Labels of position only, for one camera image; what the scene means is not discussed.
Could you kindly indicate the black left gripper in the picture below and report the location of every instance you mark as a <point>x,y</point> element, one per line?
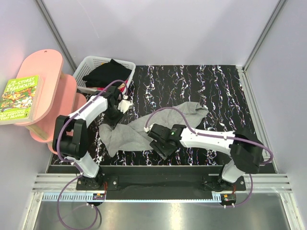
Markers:
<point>112,123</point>

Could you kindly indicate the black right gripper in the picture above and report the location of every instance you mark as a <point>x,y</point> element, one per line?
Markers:
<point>163,153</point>

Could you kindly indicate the grey t shirt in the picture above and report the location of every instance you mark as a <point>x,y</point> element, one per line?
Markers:
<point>132,137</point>

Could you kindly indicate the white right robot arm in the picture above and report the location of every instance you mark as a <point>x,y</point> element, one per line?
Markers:
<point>242,147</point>

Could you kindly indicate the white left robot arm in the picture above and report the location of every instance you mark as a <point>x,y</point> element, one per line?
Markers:
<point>70,139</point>

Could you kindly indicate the red and beige clothes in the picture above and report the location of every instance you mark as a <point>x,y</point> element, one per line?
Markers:
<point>121,86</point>

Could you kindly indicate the black t shirt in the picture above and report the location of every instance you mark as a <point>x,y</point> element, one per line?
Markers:
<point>106,73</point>

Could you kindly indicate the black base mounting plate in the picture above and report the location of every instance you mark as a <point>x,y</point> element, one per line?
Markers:
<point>164,183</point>

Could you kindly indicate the pink tiered wooden shelf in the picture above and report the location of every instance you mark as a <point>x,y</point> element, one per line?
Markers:
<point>58,95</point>

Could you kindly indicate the left orange connector board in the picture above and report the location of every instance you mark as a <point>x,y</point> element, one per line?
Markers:
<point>99,196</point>

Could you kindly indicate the orange connector board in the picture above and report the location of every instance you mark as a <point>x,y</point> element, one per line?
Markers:
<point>229,198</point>
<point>99,196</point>

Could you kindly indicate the right orange connector board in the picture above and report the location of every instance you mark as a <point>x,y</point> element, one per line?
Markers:
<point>229,198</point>

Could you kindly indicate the green treehouse book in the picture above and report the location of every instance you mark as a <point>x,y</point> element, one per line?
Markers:
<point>18,102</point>

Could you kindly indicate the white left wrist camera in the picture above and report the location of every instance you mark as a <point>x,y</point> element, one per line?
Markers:
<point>125,104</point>

